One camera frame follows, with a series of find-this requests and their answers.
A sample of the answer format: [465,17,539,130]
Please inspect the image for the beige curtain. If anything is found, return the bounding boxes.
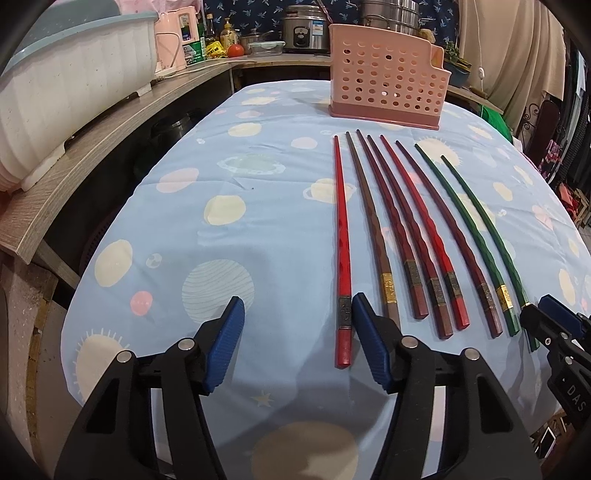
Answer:
[457,0,567,134]

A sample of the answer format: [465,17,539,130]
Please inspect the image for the pink electric kettle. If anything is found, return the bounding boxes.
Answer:
[154,11,206,75]

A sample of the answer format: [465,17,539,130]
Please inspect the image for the glass food container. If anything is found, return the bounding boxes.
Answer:
[247,40,285,57]

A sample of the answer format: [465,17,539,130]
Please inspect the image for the white cord with switch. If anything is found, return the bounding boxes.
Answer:
[477,28,488,93]

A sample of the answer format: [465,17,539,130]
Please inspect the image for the brown chopstick with gold band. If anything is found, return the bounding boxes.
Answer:
[344,131,402,330]

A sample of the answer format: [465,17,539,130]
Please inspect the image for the blue planet print tablecloth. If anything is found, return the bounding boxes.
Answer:
[60,79,591,480]

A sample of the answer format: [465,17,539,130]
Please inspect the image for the wooden counter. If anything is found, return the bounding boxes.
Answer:
[0,52,333,266]

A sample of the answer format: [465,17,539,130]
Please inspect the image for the navy printed cloth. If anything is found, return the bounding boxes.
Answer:
[203,0,462,47]

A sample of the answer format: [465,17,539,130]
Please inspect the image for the blue basin with greens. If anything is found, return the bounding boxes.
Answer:
[442,41,472,88]

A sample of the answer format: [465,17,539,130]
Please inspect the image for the steel steamer pot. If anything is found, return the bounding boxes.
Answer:
[358,0,421,36]

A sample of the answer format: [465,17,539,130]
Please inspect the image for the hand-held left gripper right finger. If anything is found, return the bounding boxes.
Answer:
[350,292,544,480]

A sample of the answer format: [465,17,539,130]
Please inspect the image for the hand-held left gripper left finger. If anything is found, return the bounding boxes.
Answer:
[53,295,246,480]

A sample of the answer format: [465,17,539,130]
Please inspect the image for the pink perforated utensil holder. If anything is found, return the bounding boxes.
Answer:
[328,23,451,131]

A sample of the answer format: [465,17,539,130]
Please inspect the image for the green chopstick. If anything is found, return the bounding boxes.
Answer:
[441,154,541,352]
[414,143,522,337]

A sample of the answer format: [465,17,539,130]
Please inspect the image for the silver rice cooker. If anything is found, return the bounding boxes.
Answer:
[281,6,331,54]

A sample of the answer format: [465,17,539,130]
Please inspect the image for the green bag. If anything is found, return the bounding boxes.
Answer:
[480,99,516,144]

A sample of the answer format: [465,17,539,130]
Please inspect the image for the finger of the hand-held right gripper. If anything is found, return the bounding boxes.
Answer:
[539,296,591,352]
[521,305,567,352]

